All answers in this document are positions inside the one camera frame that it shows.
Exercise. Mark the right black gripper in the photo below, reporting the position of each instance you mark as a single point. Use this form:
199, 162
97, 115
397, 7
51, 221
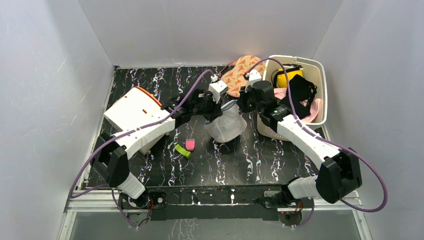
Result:
245, 102

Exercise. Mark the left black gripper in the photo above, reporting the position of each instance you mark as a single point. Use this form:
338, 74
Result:
216, 111

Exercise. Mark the white mesh laundry bag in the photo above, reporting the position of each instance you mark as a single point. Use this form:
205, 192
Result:
229, 125

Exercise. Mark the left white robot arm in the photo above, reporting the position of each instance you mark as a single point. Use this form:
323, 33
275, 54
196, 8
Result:
111, 162

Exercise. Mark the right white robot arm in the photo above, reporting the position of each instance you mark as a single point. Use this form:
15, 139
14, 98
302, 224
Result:
339, 170

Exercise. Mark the yellow bra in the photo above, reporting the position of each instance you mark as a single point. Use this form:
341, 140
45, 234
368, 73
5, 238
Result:
278, 77

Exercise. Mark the floral orange mesh bag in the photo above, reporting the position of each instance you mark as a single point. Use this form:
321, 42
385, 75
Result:
234, 78

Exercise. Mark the black bra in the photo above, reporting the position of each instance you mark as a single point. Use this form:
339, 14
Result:
303, 93

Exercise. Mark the cream plastic laundry basket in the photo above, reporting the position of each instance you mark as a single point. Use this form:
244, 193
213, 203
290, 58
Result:
314, 72

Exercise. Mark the pink garment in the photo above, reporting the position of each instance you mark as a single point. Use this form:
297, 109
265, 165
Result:
315, 107

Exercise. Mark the pink clip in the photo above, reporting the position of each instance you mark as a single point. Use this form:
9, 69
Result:
190, 144

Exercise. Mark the green clip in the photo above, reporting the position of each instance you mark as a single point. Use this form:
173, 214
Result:
182, 151

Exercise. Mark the white orange cylindrical container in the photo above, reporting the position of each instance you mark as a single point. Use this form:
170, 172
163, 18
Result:
135, 109

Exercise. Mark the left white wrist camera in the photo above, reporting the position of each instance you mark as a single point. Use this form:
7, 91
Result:
217, 87

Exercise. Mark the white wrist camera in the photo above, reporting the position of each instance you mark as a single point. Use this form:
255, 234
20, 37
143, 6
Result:
252, 77
217, 87

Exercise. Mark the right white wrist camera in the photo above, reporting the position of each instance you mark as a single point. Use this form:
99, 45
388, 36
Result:
252, 77

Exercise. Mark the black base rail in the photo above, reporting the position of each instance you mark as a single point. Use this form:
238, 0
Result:
265, 201

